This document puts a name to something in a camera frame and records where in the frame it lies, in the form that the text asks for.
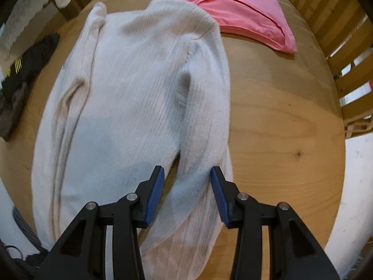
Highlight person's striped trousers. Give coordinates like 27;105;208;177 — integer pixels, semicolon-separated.
12;206;48;253

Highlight black garment with yellow print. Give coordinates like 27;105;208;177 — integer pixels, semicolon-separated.
1;33;61;100

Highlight wooden slatted railing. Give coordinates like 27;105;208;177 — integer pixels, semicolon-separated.
265;0;373;139

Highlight white lace tablecloth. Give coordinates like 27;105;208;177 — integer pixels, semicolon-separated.
0;0;73;50

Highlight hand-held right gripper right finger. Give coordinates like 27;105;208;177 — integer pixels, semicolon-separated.
210;166;340;280

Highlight cream ribbed sweater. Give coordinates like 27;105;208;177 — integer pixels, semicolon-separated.
31;0;234;280

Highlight pink folded shirt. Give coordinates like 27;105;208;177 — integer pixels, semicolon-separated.
157;0;298;54

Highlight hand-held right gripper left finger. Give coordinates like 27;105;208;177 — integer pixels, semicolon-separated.
34;165;165;280

